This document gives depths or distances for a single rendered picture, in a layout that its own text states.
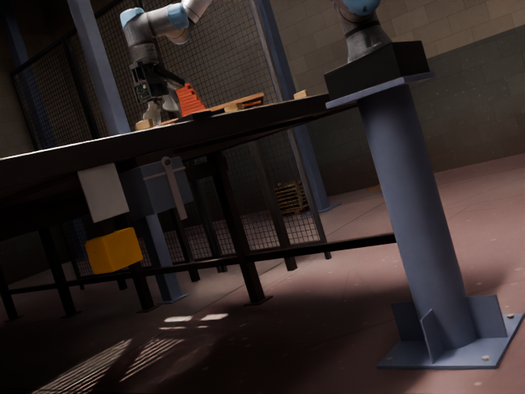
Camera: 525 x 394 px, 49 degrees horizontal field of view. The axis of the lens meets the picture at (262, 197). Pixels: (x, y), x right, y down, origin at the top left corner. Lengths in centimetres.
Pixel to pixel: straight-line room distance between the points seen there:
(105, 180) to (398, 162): 90
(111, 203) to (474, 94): 555
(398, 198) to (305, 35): 565
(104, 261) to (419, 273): 101
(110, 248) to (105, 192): 13
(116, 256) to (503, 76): 557
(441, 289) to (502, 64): 479
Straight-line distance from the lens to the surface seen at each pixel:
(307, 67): 737
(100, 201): 135
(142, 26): 180
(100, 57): 400
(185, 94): 288
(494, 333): 199
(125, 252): 134
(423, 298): 192
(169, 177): 144
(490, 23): 654
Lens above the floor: 77
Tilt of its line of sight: 4 degrees down
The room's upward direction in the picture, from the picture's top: 17 degrees counter-clockwise
